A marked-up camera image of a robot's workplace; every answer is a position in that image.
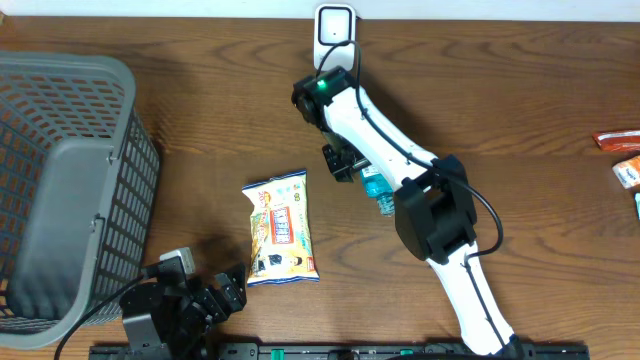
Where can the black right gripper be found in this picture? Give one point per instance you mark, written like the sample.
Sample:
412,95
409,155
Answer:
340,168

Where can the white barcode scanner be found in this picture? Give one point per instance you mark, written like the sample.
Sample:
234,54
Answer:
334,23

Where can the red chocolate bar wrapper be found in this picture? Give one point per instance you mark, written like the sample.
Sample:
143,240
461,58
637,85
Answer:
618,141

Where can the teal mouthwash bottle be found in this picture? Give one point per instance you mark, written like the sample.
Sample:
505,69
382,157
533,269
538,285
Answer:
377,187

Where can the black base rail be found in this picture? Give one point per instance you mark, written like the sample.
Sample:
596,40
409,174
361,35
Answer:
253,351

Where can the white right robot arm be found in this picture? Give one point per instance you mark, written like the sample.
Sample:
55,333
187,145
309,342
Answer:
434,203

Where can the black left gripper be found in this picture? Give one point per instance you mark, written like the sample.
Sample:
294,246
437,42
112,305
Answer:
235,297

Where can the grey plastic shopping basket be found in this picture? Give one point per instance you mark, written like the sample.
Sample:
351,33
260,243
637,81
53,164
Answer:
79,175

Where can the orange tissue packet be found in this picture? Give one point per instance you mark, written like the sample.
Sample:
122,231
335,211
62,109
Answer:
628,172

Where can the yellow snack bag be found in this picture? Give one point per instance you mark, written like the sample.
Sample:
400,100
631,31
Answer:
281,240

